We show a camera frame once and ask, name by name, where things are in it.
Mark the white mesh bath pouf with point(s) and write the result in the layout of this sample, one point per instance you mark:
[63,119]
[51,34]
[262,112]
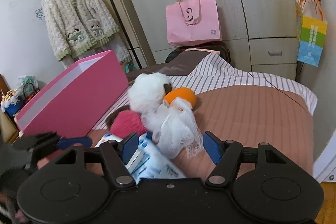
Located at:
[174,129]

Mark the pink paper shopping bag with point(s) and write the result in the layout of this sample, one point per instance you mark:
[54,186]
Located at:
[192,22]

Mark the brown pillow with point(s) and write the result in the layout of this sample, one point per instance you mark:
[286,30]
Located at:
[182,65]

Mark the white plush panda toy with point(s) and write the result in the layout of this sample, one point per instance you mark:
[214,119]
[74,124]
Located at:
[148,91]

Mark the blue tissue pack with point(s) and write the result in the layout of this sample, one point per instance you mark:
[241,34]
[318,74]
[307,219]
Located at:
[148,162]

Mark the orange makeup sponge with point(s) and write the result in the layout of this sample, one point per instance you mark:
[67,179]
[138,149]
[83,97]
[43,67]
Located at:
[184,93]

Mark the cream green knit cardigan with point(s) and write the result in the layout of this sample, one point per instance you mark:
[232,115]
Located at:
[77,26]

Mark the colourful striped gift bag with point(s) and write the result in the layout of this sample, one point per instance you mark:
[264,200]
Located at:
[312,28]

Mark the white wet wipes pack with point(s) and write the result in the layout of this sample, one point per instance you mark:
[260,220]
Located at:
[108,137]

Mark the striped bed sheet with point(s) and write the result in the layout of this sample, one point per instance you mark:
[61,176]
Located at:
[213,72]

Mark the bouquet in blue pot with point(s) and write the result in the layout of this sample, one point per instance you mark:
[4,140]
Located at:
[11,102]

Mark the white door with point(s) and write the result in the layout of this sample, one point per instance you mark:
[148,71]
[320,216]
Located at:
[324,168]

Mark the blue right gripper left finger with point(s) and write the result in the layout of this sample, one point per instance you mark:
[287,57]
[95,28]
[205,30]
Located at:
[127,147]

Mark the pink storage box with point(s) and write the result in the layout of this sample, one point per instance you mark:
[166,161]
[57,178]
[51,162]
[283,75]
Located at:
[73,102]

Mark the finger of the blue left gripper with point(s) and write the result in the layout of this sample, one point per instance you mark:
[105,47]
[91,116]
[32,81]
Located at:
[64,143]

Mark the magenta fluffy plush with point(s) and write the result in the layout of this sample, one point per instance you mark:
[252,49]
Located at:
[124,121]

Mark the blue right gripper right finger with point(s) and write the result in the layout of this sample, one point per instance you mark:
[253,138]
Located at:
[213,146]

